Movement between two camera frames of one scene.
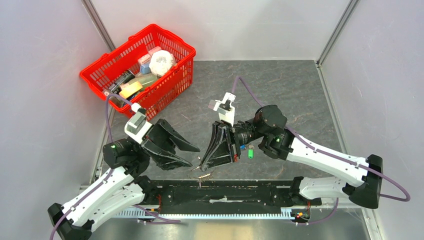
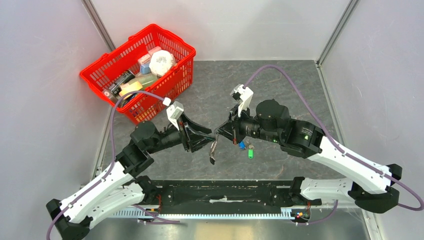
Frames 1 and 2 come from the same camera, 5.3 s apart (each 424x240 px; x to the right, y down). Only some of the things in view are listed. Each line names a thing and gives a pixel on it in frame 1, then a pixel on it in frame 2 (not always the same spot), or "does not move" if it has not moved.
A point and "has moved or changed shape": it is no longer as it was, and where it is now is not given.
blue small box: [145, 68] does not move
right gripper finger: [213, 137] to [226, 127]
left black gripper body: [145, 136] to [185, 138]
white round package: [161, 61] does not move
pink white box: [145, 59] does not move
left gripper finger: [166, 159] to [197, 141]
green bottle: [146, 79] does not move
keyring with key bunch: [204, 178] has moved or changed shape
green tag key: [251, 151] does not move
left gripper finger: [163, 134] to [194, 126]
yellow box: [132, 88] does not move
